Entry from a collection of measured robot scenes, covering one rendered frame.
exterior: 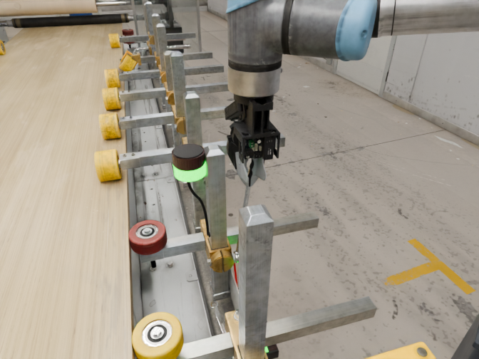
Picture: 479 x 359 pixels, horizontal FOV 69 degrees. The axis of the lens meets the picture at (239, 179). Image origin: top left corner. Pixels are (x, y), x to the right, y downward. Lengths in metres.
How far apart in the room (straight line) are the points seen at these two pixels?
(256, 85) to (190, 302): 0.64
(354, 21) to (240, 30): 0.16
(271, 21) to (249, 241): 0.31
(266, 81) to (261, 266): 0.29
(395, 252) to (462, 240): 0.44
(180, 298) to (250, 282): 0.55
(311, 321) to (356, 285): 1.22
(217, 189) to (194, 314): 0.41
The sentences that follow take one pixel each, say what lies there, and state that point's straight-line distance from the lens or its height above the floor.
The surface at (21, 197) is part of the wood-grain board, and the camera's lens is 1.03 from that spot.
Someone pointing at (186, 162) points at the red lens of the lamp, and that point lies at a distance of 0.63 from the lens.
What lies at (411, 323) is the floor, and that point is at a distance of 1.89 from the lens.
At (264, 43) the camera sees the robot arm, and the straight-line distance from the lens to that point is 0.57.
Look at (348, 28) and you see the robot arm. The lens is 0.54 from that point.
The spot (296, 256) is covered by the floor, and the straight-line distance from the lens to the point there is 2.00.
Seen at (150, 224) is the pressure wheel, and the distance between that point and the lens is 0.82.
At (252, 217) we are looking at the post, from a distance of 0.42.
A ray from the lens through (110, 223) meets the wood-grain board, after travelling 0.85.
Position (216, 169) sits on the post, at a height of 1.08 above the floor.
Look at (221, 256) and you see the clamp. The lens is 0.77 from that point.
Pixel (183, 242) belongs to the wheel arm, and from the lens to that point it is 0.82.
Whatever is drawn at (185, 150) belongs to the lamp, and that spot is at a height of 1.11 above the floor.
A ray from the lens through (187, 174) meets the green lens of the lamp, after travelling 0.64.
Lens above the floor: 1.43
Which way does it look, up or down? 34 degrees down
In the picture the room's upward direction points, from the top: straight up
